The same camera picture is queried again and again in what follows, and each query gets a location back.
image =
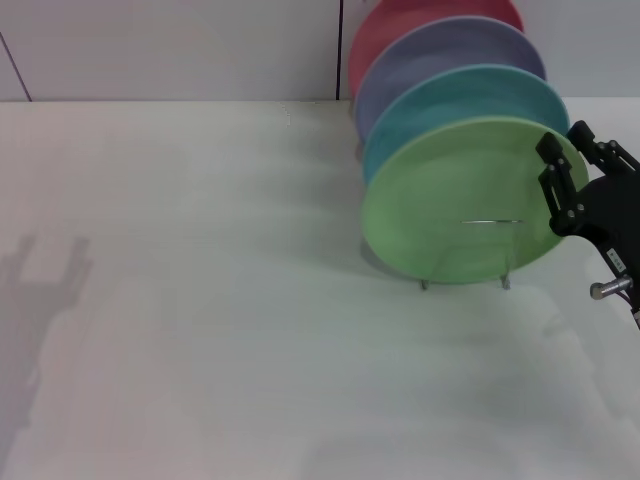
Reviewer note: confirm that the light blue plastic plate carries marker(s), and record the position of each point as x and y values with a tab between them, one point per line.
450	100

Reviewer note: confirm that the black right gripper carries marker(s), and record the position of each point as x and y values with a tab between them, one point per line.
615	215

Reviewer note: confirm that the purple plastic plate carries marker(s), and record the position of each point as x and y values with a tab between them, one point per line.
440	50

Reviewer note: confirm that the green plastic plate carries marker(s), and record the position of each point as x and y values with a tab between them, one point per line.
450	200

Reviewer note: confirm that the red plastic plate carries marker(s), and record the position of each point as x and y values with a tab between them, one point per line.
390	30

